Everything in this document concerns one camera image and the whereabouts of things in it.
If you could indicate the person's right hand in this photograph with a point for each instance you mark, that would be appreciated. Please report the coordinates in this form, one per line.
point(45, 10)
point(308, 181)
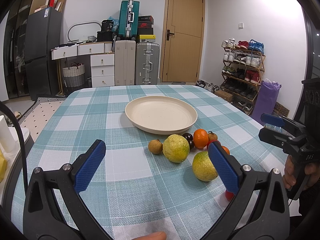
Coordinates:
point(311, 170)

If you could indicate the black refrigerator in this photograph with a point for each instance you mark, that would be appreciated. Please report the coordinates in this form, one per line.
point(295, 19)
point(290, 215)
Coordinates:
point(41, 36)

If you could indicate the teal suitcase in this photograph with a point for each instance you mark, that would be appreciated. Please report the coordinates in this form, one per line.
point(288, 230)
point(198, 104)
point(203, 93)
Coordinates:
point(128, 20)

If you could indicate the orange tangerine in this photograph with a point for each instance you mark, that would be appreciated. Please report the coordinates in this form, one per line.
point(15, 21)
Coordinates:
point(200, 138)
point(226, 150)

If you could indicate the brown longan fruit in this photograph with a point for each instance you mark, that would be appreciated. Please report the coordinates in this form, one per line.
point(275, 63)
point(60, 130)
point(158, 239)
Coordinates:
point(212, 136)
point(155, 146)

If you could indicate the dark purple cherry tomato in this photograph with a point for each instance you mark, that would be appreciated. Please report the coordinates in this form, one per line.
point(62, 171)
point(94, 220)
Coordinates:
point(188, 136)

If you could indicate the green yellow guava fruit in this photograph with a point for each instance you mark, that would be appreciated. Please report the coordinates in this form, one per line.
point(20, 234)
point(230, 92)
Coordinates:
point(203, 168)

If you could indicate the person's left hand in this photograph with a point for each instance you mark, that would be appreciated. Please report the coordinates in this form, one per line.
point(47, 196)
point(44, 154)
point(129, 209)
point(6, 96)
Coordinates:
point(160, 235)

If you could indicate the wooden door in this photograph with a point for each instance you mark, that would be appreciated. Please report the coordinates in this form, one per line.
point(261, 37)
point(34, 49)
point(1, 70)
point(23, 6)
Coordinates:
point(182, 41)

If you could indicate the beige suitcase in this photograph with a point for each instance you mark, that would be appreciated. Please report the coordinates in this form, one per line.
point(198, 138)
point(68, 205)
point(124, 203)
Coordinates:
point(124, 62)

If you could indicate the teal checkered tablecloth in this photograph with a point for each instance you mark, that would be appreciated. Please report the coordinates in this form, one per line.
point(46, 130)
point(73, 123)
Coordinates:
point(134, 192)

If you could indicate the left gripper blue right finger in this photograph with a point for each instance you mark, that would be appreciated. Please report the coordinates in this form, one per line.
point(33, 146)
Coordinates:
point(259, 208)

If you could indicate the woven laundry basket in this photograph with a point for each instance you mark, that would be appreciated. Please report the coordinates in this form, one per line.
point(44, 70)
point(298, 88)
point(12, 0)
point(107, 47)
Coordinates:
point(74, 75)

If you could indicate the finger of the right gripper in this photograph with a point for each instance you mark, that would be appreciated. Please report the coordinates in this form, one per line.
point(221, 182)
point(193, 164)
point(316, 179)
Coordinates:
point(289, 145)
point(292, 127)

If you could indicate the wooden shoe rack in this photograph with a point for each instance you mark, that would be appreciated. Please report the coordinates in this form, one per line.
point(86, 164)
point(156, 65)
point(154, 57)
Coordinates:
point(242, 72)

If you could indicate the white drawer desk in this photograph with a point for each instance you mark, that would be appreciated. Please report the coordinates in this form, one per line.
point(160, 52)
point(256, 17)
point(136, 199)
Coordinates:
point(101, 60)

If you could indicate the purple bag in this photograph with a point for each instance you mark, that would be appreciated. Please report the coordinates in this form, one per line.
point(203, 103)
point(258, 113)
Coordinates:
point(266, 99)

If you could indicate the stack of shoe boxes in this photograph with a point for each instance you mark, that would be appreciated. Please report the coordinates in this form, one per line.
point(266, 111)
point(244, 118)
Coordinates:
point(145, 29)

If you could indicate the cream round plate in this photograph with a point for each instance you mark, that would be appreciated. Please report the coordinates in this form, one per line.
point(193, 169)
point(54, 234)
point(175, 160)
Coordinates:
point(161, 114)

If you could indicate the silver suitcase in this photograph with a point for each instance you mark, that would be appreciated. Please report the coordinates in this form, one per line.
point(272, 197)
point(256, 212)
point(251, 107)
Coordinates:
point(147, 63)

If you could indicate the yellow pale guava fruit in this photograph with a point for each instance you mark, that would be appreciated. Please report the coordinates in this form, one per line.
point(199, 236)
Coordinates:
point(176, 148)

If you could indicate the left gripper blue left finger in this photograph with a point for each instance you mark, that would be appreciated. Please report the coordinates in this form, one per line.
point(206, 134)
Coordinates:
point(53, 208)

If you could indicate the red cherry tomato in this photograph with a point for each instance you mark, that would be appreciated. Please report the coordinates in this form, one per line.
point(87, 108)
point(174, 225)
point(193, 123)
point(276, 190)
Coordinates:
point(211, 141)
point(229, 195)

